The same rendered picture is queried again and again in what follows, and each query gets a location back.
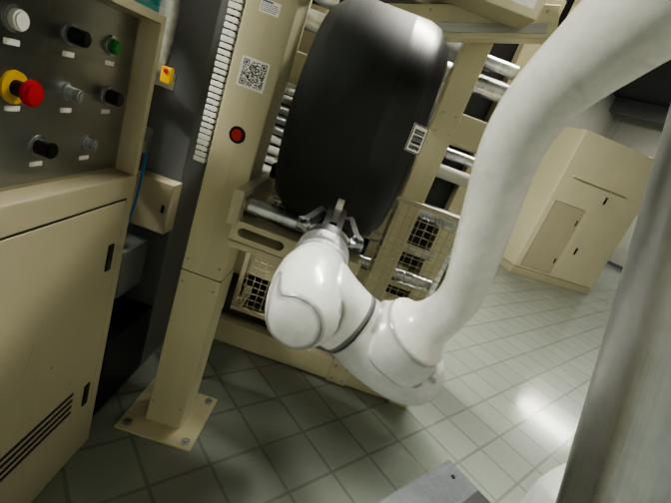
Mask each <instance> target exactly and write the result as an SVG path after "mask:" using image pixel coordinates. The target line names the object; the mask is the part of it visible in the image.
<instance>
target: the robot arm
mask: <svg viewBox="0 0 671 503"><path fill-rule="evenodd" d="M669 60H671V0H581V1H580V2H579V3H578V5H577V6H576V7H575V8H574V9H573V10H572V12H571V13H570V14H569V15H568V16H567V17H566V19H565V20H564V21H563V22H562V23H561V24H560V26H559V27H558V28H557V29H556V30H555V31H554V33H553V34H552V35H551V36H550V37H549V38H548V39H547V41H546V42H545V43H544V44H543V45H542V46H541V47H540V49H539V50H538V51H537V52H536V53H535V54H534V56H533V57H532V58H531V59H530V60H529V62H528V63H527V64H526V65H525V66H524V68H523V69H522V70H521V71H520V73H519V74H518V75H517V77H516V78H515V79H514V81H513V82H512V83H511V85H510V86H509V88H508V89H507V91H506V92H505V94H504V95H503V97H502V98H501V100H500V102H499V103H498V105H497V107H496V108H495V110H494V112H493V114H492V116H491V118H490V120H489V122H488V124H487V126H486V129H485V131H484V133H483V135H482V138H481V141H480V144H479V146H478V149H477V152H476V156H475V159H474V162H473V166H472V170H471V174H470V178H469V182H468V186H467V190H466V194H465V198H464V202H463V207H462V211H461V215H460V219H459V223H458V227H457V231H456V235H455V239H454V244H453V248H452V252H451V256H450V260H449V264H448V268H447V271H446V275H445V277H444V280H443V282H442V284H441V286H440V287H439V289H438V290H437V291H436V292H435V293H434V294H433V295H431V296H430V297H428V298H426V299H424V300H420V301H414V300H412V299H410V298H407V297H400V298H398V299H396V300H383V301H382V302H380V301H378V300H377V299H376V298H375V297H373V296H372V295H371V294H370V293H369V292H368V291H367V290H366V289H365V288H364V287H363V286H362V285H361V284H360V282H359V281H358V280H357V279H356V277H355V276H354V275H353V274H352V272H351V271H350V269H349V268H348V266H347V263H348V249H349V248H352V249H353V250H354V251H355V252H359V250H360V248H361V246H362V243H363V238H362V237H361V236H360V235H359V233H358V230H357V226H356V223H355V220H354V218H353V217H347V216H346V213H347V211H346V210H344V209H343V205H344V202H345V200H342V199H338V201H337V203H336V206H333V205H330V207H329V209H328V210H326V208H324V207H318V208H317V209H315V210H314V211H312V212H310V213H309V214H307V215H306V216H300V217H299V218H298V221H297V224H296V227H295V229H296V230H297V231H305V234H304V235H303V236H302V237H301V238H300V240H299V242H298V243H297V245H296V246H295V248H294V249H293V251H292V252H290V253H289V254H288V255H287V256H286V257H285V259H284V260H283V261H282V262H281V264H280V265H279V267H278V269H277V270H276V272H275V274H274V277H273V279H272V282H271V284H270V287H269V291H268V295H267V299H266V306H265V319H266V324H267V328H268V330H269V332H270V334H271V335H272V337H273V338H274V339H275V340H276V341H277V342H279V343H280V344H282V345H283V346H285V347H288V348H291V349H296V350H304V349H310V348H314V347H317V346H321V347H323V348H324V349H326V350H327V351H328V352H330V353H331V354H332V355H333V356H334V357H335V358H336V359H337V360H338V361H339V363H340V364H341V365H342V366H343V367H344V368H345V369H346V370H347V371H348V372H350V373H351V374H352V375H353V376H354V377H356V378H357V379H358V380H359V381H361V382H362V383H363V384H365V385H366V386H368V387H369V388H370V389H372V390H373V391H375V392H376V393H378V394H380V395H381V396H383V397H385V398H387V399H389V400H391V401H394V402H396V403H399V404H403V405H408V406H417V405H421V404H424V403H426V402H428V401H429V400H431V399H432V398H434V397H435V396H436V395H437V393H438V392H439V390H440V389H441V387H442V385H443V382H444V379H445V371H444V363H443V359H442V358H443V347H444V345H445V344H446V342H447V341H448V340H449V339H451V338H452V337H453V336H454V335H455V334H456V333H458V332H459V331H460V330H461V329H462V328H463V327H464V326H465V325H466V324H467V323H468V322H469V321H470V320H471V319H472V318H473V316H474V315H475V314H476V312H477V311H478V310H479V308H480V307H481V305H482V303H483V301H484V299H485V297H486V295H487V293H488V291H489V289H490V287H491V284H492V282H493V279H494V277H495V274H496V272H497V269H498V267H499V264H500V261H501V259H502V256H503V254H504V251H505V249H506V246H507V243H508V241H509V238H510V236H511V233H512V230H513V228H514V225H515V223H516V220H517V217H518V215H519V212H520V210H521V207H522V204H523V202H524V199H525V197H526V194H527V192H528V189H529V187H530V184H531V182H532V179H533V177H534V175H535V172H536V170H537V168H538V166H539V164H540V162H541V160H542V158H543V157H544V155H545V153H546V152H547V150H548V148H549V147H550V146H551V144H552V143H553V141H554V140H555V139H556V137H557V136H558V135H559V134H560V133H561V131H562V130H563V129H564V128H565V127H566V126H567V125H568V124H569V123H570V122H571V121H573V120H574V119H575V118H576V117H577V116H578V115H580V114H581V113H582V112H584V111H585V110H586V109H588V108H589V107H590V106H592V105H593V104H595V103H597V102H598V101H600V100H601V99H603V98H605V97H606V96H608V95H610V94H611V93H613V92H615V91H616V90H618V89H620V88H622V87H623V86H625V85H627V84H629V83H630V82H632V81H634V80H636V79H637V78H639V77H641V76H643V75H644V74H646V73H648V72H650V71H651V70H653V69H655V68H656V67H658V66H660V65H662V64H664V63H666V62H667V61H669ZM322 218H324V221H323V223H322V224H317V222H319V221H320V220H321V219H322ZM330 222H335V223H336V226H334V225H331V224H330ZM343 226H345V232H346V234H345V233H344V232H343V231H342V227H343ZM520 503H671V104H670V107H669V110H668V114H667V117H666V121H665V124H664V128H663V131H662V135H661V138H660V142H659V145H658V149H657V152H656V156H655V159H654V163H653V166H652V169H651V173H650V176H649V180H648V183H647V187H646V190H645V194H644V197H643V201H642V204H641V208H640V211H639V215H638V218H637V221H636V225H635V228H634V232H633V235H632V239H631V242H630V246H629V249H628V253H627V256H626V260H625V263H624V267H623V270H622V273H621V276H620V279H619V283H618V286H617V290H616V293H615V297H614V300H613V304H612V307H611V311H610V314H609V318H608V321H607V325H606V328H605V331H604V335H603V338H602V342H601V345H600V349H599V352H598V356H597V359H596V363H595V366H594V370H593V373H592V377H591V380H590V383H589V387H588V390H587V394H586V397H585V401H584V404H583V408H582V411H581V415H580V418H579V422H578V425H577V429H576V432H575V436H574V439H573V442H572V446H571V449H570V453H569V456H568V460H567V463H564V464H562V465H560V466H557V467H555V468H554V469H552V470H550V471H548V472H547V473H545V474H544V475H543V476H541V477H540V478H539V479H538V480H537V481H536V482H535V484H534V485H533V486H532V487H531V489H530V490H529V491H528V492H527V494H526V495H525V497H524V498H523V499H522V501H521V502H520Z"/></svg>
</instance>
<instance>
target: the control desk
mask: <svg viewBox="0 0 671 503"><path fill-rule="evenodd" d="M166 19H167V17H166V16H164V15H162V14H160V13H158V12H156V11H154V10H152V9H150V8H148V7H146V6H144V5H142V4H140V3H138V2H136V1H134V0H0V503H31V502H32V501H33V500H34V499H35V498H36V496H37V495H38V494H39V493H40V492H41V491H42V490H43V489H44V487H45V486H46V485H47V484H48V483H49V482H50V481H51V480H52V478H53V477H54V476H55V475H56V474H57V473H58V472H59V471H60V469H61V468H62V467H63V466H64V465H65V464H66V463H67V462H68V460H69V459H70V458H71V457H72V456H73V455H74V454H75V453H76V451H77V450H78V449H79V448H80V447H81V446H82V445H83V444H84V442H85V441H86V440H87V439H88V438H89V433H90V428H91V422H92V417H93V411H94V406H95V400H96V395H97V390H98V384H99V379H100V373H101V368H102V363H103V357H104V352H105V346H106V341H107V335H108V330H109V325H110V319H111V314H112V308H113V303H114V298H115V292H116V287H117V281H118V276H119V270H120V265H121V260H122V254H123V249H124V243H125V238H126V232H127V227H128V222H129V216H130V211H131V205H132V200H133V195H134V189H135V185H136V179H137V176H136V175H137V174H138V171H139V166H140V160H141V155H142V149H143V144H144V138H145V133H146V128H147V122H148V117H149V111H150V106H151V101H152V95H153V90H154V84H155V79H156V74H157V68H158V63H159V57H160V52H161V47H162V41H163V36H164V30H165V25H166Z"/></svg>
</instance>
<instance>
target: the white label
mask: <svg viewBox="0 0 671 503"><path fill-rule="evenodd" d="M428 131H429V129H428V128H426V127H424V126H422V125H419V124H417V123H414V125H413V127H412V130H411V132H410V135H409V137H408V140H407V142H406V145H405V148H404V149H405V150H406V151H408V152H411V153H413V154H416V155H418V156H419V154H420V151H421V149H422V146H423V144H424V141H425V139H426V136H427V134H428Z"/></svg>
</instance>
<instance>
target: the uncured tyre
mask: <svg viewBox="0 0 671 503"><path fill-rule="evenodd" d="M448 58H449V49H448V46H447V44H446V41H445V38H444V36H443V33H442V31H441V29H440V28H439V27H438V26H437V25H435V24H434V23H433V22H432V21H430V20H427V19H425V18H422V17H420V16H417V15H415V14H412V13H409V12H407V11H404V10H402V9H399V8H396V7H394V6H391V5H389V4H386V3H383V2H381V1H378V0H343V1H342V2H340V3H338V4H336V5H334V6H333V7H331V9H330V10H329V11H328V13H327V14H326V16H325V18H324V20H323V21H322V23H321V25H320V27H319V29H318V32H317V34H316V36H315V38H314V41H313V43H312V45H311V48H310V50H309V53H308V55H307V58H306V61H305V63H304V66H303V69H302V72H301V74H300V77H299V80H298V83H297V86H296V90H295V93H294V96H293V99H292V103H291V106H290V109H289V113H288V117H287V120H286V124H285V128H284V132H283V136H282V141H281V145H280V150H279V155H278V161H277V168H276V177H275V187H276V192H277V194H278V196H279V198H280V200H281V202H282V203H283V205H284V207H285V209H286V210H288V211H289V212H291V213H294V214H297V215H300V216H306V215H307V214H309V213H310V212H311V211H314V210H315V209H317V208H318V207H324V208H326V210H328V209H329V207H330V205H333V206H336V203H337V201H338V199H342V200H345V202H344V205H343V209H344V210H346V211H347V213H346V216H347V217H353V218H354V220H355V223H356V226H357V230H358V231H359V232H360V234H359V235H360V236H363V235H365V234H367V233H370V232H372V231H375V230H377V229H378V228H379V227H380V226H381V224H382V223H383V221H384V220H385V218H386V217H387V215H388V213H389V211H390V209H391V208H392V206H393V204H394V202H395V200H396V199H397V197H398V195H399V193H400V191H401V189H402V187H403V185H404V183H405V181H406V179H407V177H408V175H409V172H410V170H411V168H412V166H413V163H414V161H415V159H416V156H417V155H416V154H413V153H411V152H408V151H406V150H405V149H404V148H405V145H406V142H407V140H408V137H409V135H410V132H411V130H412V127H413V125H414V123H417V124H419V125H422V126H424V127H426V128H428V126H429V123H430V121H431V118H432V115H433V112H434V109H435V106H436V103H437V100H438V96H439V93H440V89H441V86H442V82H443V79H444V75H445V72H446V68H447V63H448ZM295 205H297V206H298V207H297V206H295ZM300 207H301V208H300ZM303 208H304V209H303ZM306 209H308V210H309V211H308V210H306Z"/></svg>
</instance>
